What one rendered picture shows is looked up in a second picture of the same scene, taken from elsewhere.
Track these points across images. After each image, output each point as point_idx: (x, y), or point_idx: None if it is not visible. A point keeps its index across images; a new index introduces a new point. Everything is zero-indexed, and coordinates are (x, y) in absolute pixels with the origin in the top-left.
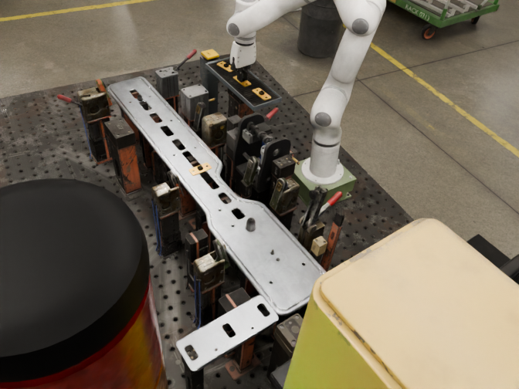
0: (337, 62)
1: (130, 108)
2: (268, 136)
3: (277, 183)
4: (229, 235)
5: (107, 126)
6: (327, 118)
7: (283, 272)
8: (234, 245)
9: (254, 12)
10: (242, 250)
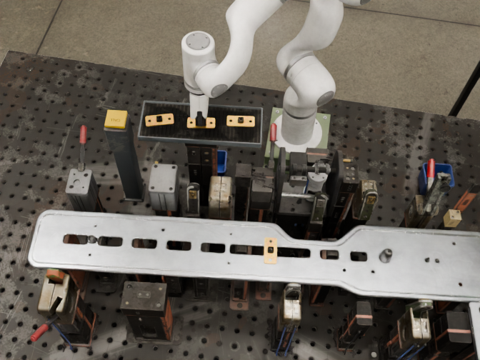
0: (320, 36)
1: (102, 261)
2: (328, 166)
3: (368, 198)
4: (384, 283)
5: (131, 307)
6: (331, 95)
7: (453, 266)
8: (398, 286)
9: (241, 56)
10: (409, 283)
